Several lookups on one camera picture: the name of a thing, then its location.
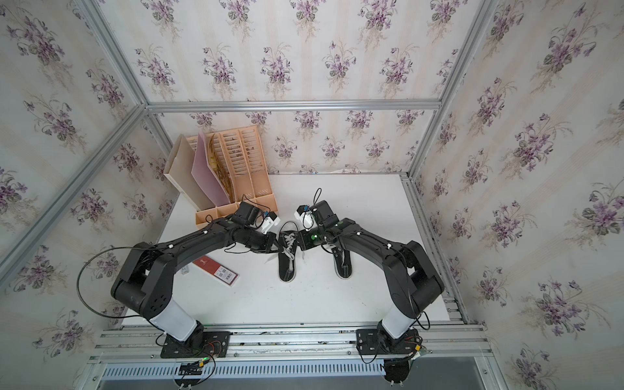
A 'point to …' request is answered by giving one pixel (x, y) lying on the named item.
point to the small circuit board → (191, 368)
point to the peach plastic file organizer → (243, 170)
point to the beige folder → (179, 169)
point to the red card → (218, 270)
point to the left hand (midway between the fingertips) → (284, 250)
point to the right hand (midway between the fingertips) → (298, 242)
